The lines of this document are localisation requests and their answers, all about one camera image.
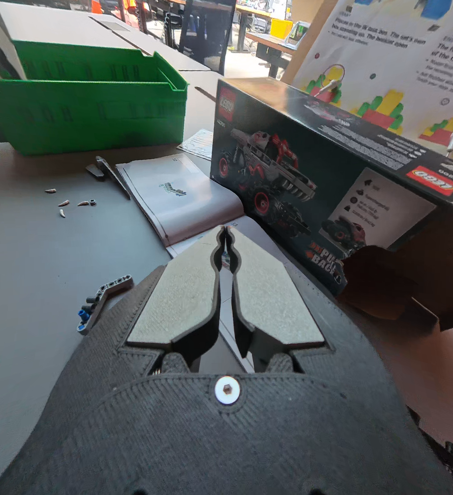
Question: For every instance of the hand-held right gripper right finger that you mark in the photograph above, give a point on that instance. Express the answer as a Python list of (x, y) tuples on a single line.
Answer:
[(273, 301)]

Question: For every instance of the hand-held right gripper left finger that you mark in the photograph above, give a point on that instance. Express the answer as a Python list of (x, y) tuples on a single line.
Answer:
[(176, 297)]

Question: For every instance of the grey angled lego beam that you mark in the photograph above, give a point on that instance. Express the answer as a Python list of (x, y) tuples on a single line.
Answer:
[(104, 296)]

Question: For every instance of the lego instruction booklet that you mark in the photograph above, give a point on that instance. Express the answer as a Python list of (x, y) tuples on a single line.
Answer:
[(180, 201)]

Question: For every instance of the long dark grey lego panel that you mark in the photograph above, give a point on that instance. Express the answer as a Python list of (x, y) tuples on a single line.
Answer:
[(112, 176)]

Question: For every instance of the black lego set box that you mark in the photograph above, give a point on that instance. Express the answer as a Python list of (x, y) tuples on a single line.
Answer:
[(327, 174)]

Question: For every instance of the small dark grey lego wedge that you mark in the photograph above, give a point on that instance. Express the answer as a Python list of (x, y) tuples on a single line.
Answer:
[(95, 171)]

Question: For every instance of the lego sticker sheet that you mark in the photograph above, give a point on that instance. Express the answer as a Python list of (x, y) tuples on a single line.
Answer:
[(199, 145)]

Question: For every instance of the green plastic bin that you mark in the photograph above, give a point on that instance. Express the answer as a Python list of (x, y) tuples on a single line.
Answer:
[(75, 116)]

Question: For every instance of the wooden top table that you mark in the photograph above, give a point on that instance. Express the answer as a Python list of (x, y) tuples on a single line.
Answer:
[(267, 42)]

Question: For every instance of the white instruction poster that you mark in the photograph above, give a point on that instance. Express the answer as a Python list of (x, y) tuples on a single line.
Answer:
[(385, 65)]

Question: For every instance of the brown cardboard board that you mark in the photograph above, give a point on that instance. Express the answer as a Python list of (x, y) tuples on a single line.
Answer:
[(311, 34)]

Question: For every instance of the yellow storage bin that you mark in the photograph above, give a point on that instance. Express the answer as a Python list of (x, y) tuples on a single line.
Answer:
[(281, 28)]

